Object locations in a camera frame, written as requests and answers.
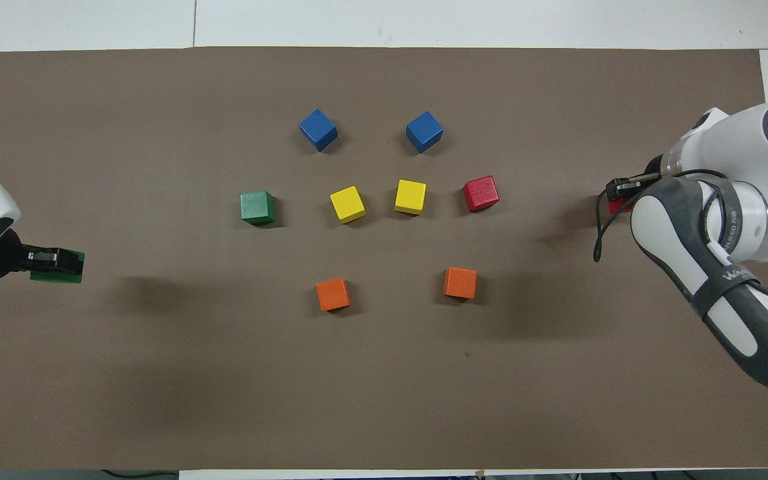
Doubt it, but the brown table mat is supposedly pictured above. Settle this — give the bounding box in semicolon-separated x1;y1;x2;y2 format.
0;45;768;471

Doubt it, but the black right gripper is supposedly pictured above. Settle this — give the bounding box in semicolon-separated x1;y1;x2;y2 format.
606;155;667;200

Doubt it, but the yellow wooden cube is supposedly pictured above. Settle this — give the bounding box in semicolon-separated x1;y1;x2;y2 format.
329;185;367;224
394;179;428;216

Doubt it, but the black right arm gripper cable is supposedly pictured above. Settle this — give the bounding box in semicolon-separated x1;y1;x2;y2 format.
593;169;731;262

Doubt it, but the blue wooden cube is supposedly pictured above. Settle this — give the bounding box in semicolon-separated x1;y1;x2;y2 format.
298;108;339;153
405;110;445;154

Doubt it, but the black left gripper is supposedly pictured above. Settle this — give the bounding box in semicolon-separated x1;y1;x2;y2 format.
0;229;85;281

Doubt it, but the orange wooden cube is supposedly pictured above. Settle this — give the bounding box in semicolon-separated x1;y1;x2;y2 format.
443;267;479;300
316;277;351;313

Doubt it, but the green wooden cube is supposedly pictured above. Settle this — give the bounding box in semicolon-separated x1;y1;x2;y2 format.
29;249;86;285
239;190;276;226

